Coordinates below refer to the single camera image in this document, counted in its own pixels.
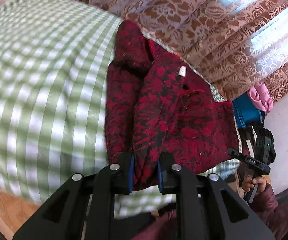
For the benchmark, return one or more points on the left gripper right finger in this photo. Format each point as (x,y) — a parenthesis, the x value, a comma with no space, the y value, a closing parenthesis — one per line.
(206,207)

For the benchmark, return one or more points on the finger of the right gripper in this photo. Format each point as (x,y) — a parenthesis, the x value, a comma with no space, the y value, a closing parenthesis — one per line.
(235,154)

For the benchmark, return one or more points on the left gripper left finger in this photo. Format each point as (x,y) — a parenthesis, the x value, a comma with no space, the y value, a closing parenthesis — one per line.
(83,207)

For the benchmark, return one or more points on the dark red patterned sweater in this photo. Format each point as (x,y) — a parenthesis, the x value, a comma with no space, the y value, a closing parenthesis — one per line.
(156,104)

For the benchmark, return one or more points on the person's right hand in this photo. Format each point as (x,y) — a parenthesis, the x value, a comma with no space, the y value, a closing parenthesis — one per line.
(249,183)

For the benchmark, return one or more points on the black bag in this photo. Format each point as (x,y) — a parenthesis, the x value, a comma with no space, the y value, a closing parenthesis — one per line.
(259,141)

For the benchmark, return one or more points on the maroon jacket left sleeve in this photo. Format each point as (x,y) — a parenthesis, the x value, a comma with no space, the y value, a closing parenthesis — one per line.
(156,227)

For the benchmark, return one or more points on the maroon jacket sleeve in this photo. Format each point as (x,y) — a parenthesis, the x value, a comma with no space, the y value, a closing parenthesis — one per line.
(274,215)
(156,227)

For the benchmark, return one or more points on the blue folded cloth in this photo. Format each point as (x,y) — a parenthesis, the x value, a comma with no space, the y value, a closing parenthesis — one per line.
(245,112)

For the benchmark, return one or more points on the maroon jacket right sleeve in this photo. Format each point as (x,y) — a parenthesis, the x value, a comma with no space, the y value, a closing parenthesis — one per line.
(274,215)

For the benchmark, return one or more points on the pink cloth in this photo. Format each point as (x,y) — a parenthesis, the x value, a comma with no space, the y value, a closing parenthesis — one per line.
(260,97)

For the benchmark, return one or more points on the brown floral curtain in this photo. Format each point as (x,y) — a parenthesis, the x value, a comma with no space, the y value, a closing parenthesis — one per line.
(234,44)

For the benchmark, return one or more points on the green white checkered bedsheet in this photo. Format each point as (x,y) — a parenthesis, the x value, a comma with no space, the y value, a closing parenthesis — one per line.
(54,56)

